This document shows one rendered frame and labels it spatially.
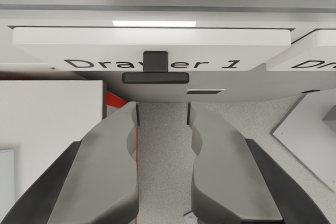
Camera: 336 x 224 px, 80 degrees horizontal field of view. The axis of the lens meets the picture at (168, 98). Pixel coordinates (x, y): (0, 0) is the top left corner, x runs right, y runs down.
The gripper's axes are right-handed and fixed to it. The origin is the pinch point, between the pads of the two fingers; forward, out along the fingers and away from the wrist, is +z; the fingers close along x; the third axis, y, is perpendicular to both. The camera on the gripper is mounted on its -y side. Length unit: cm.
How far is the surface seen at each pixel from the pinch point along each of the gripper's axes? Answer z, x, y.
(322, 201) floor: 56, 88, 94
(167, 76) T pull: 8.8, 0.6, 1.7
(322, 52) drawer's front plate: 11.0, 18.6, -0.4
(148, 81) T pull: 8.6, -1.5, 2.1
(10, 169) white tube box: 13.4, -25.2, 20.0
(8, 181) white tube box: 12.0, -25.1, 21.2
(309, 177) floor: 63, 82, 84
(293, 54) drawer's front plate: 12.6, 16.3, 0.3
